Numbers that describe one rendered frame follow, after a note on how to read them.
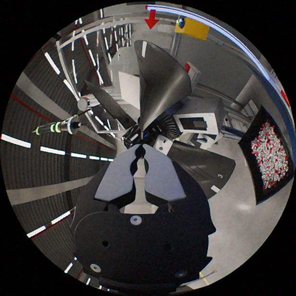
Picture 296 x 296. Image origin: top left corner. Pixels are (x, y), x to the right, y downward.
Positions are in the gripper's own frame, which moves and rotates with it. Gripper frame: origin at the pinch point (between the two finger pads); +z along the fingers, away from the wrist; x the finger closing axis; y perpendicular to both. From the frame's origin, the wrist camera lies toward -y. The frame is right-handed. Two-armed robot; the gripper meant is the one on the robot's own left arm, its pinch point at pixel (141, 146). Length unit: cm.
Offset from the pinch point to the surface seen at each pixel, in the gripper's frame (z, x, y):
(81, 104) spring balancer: 90, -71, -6
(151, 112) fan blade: 5.3, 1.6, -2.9
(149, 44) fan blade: 3.5, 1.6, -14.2
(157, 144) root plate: 22.0, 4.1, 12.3
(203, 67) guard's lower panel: 75, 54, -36
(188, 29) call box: 18.2, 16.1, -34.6
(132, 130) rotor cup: 23.4, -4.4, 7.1
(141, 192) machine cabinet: 418, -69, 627
